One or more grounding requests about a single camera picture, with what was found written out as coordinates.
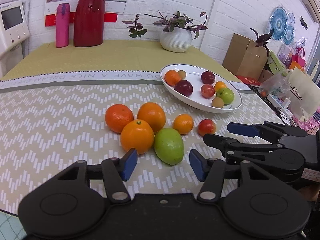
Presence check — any red yellow apple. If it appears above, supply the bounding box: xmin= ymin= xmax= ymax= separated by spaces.
xmin=197 ymin=119 xmax=216 ymax=137

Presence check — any large orange with stem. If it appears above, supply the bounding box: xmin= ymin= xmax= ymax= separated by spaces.
xmin=120 ymin=119 xmax=155 ymax=155

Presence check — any brown longan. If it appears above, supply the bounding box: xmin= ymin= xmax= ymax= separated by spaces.
xmin=177 ymin=70 xmax=186 ymax=80
xmin=211 ymin=97 xmax=225 ymax=108

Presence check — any small orange tangerine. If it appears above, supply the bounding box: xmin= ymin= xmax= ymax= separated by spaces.
xmin=172 ymin=114 xmax=194 ymax=135

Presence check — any large green mango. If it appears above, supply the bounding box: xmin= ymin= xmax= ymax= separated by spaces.
xmin=153 ymin=128 xmax=184 ymax=166

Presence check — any small green apple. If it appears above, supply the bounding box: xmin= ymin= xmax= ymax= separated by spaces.
xmin=216 ymin=88 xmax=234 ymax=105

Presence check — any mandarin with rough skin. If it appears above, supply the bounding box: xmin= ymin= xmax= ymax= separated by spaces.
xmin=105 ymin=104 xmax=134 ymax=133

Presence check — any small red apple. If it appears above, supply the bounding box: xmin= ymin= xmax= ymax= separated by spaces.
xmin=200 ymin=84 xmax=215 ymax=99

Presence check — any small yellow orange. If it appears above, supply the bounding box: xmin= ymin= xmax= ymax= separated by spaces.
xmin=214 ymin=81 xmax=227 ymax=92

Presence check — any large orange back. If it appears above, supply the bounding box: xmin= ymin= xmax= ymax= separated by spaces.
xmin=137 ymin=102 xmax=166 ymax=133

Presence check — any dark red plum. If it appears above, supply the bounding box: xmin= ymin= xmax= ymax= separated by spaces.
xmin=201 ymin=71 xmax=215 ymax=85
xmin=174 ymin=80 xmax=193 ymax=97

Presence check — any dark red plum front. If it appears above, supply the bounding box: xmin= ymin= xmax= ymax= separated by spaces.
xmin=174 ymin=80 xmax=193 ymax=97

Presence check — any orange mandarin front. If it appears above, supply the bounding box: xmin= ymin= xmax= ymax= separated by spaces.
xmin=164 ymin=69 xmax=181 ymax=87

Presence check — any white power strip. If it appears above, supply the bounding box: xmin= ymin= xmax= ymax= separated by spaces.
xmin=267 ymin=94 xmax=295 ymax=126

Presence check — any clear plastic bag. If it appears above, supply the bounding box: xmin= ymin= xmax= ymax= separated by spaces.
xmin=258 ymin=70 xmax=292 ymax=99

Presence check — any white tote bag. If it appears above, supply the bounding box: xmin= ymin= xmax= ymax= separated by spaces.
xmin=286 ymin=61 xmax=319 ymax=121

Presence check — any red envelope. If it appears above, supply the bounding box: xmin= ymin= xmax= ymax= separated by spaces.
xmin=236 ymin=75 xmax=261 ymax=87

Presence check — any white ceramic plate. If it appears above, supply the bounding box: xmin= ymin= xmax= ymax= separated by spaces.
xmin=159 ymin=63 xmax=243 ymax=114

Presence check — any green box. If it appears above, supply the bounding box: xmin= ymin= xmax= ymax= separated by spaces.
xmin=267 ymin=51 xmax=287 ymax=75

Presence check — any brown cardboard box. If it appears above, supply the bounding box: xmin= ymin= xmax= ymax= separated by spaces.
xmin=222 ymin=33 xmax=267 ymax=80

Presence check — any patterned tablecloth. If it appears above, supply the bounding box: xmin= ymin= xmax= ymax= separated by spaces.
xmin=1 ymin=40 xmax=280 ymax=213

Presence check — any dark purple potted plant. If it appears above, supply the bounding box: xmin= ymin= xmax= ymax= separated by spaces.
xmin=251 ymin=28 xmax=274 ymax=56

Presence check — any white pot purple plant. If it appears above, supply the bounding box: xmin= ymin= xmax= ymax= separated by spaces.
xmin=122 ymin=11 xmax=208 ymax=53

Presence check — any red thermos jug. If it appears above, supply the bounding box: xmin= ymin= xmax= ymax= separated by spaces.
xmin=73 ymin=0 xmax=105 ymax=47

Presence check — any pink water bottle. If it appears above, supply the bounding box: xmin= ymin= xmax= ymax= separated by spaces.
xmin=55 ymin=3 xmax=71 ymax=48

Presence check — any white water dispenser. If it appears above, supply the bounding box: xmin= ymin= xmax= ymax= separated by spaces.
xmin=1 ymin=0 xmax=30 ymax=77

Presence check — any blue wall decoration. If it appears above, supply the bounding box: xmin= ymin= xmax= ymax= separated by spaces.
xmin=266 ymin=6 xmax=296 ymax=46

